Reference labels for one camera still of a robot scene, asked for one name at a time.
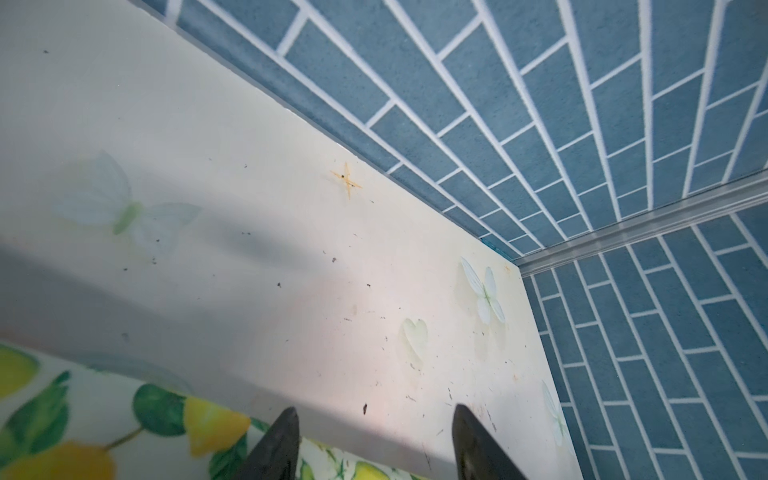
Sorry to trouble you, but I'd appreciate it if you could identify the lemon print skirt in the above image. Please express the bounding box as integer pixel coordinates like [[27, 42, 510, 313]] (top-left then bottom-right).
[[0, 341, 421, 480]]

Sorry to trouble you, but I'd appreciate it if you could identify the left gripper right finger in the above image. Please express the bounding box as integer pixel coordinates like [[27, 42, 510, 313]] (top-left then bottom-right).
[[452, 404, 527, 480]]

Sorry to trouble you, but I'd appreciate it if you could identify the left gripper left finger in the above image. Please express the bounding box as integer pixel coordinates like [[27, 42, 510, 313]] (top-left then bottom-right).
[[235, 407, 300, 480]]

